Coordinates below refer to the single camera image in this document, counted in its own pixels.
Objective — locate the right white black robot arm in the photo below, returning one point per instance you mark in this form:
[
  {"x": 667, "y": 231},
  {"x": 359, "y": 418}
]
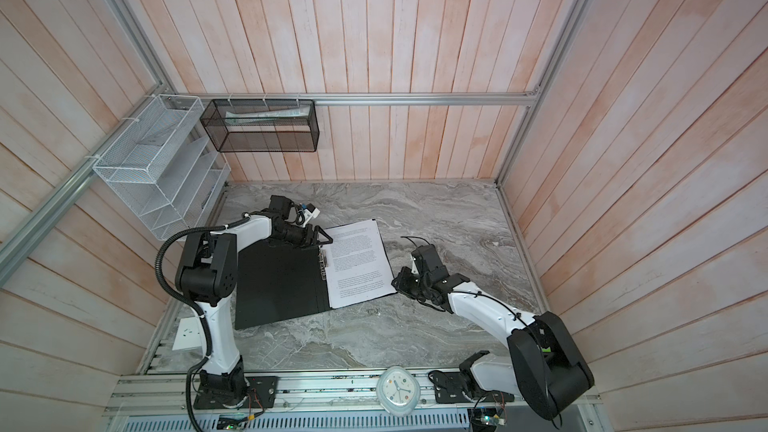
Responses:
[{"x": 542, "y": 363}]

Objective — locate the black mesh wall basket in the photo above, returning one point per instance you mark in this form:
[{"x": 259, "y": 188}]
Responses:
[{"x": 262, "y": 125}]

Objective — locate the blue black file folder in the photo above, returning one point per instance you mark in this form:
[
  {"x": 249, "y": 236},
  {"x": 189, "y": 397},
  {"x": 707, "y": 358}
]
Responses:
[{"x": 278, "y": 281}]

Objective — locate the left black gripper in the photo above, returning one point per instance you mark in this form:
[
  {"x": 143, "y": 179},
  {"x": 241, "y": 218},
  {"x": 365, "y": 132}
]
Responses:
[{"x": 313, "y": 241}]

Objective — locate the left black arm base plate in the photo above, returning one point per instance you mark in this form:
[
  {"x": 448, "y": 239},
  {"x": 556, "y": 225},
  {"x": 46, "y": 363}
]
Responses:
[{"x": 255, "y": 393}]

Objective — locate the white printed paper stack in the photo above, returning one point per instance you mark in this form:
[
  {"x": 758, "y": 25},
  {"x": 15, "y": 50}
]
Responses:
[{"x": 357, "y": 267}]

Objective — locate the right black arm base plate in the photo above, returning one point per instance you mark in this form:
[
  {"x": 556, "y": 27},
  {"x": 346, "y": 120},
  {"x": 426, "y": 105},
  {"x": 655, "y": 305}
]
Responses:
[{"x": 450, "y": 387}]

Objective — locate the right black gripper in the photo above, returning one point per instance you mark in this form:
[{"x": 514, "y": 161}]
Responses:
[{"x": 401, "y": 282}]

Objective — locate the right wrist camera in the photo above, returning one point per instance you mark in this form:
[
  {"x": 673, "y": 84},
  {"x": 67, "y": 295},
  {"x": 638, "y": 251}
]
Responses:
[{"x": 427, "y": 264}]

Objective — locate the aluminium front rail frame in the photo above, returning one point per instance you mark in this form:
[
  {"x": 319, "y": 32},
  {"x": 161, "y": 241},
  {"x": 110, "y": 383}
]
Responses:
[{"x": 329, "y": 400}]

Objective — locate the white wall socket plate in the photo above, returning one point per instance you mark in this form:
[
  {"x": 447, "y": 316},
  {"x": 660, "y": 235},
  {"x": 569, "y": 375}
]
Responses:
[{"x": 188, "y": 335}]

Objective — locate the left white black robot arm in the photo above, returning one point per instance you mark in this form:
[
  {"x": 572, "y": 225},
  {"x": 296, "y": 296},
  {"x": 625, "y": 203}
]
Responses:
[{"x": 207, "y": 276}]

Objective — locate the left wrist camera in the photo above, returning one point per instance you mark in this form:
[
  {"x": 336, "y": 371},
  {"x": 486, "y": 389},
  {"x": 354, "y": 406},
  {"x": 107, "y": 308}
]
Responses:
[{"x": 305, "y": 213}]

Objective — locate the white round clock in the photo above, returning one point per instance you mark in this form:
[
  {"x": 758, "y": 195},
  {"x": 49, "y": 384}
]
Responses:
[{"x": 398, "y": 391}]

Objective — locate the white wire mesh shelf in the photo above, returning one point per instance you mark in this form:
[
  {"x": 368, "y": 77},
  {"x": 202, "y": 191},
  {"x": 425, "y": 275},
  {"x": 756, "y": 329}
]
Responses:
[{"x": 170, "y": 179}]

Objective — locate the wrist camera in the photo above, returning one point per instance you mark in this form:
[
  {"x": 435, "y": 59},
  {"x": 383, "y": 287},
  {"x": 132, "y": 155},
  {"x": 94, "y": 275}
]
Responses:
[
  {"x": 427, "y": 264},
  {"x": 305, "y": 213}
]

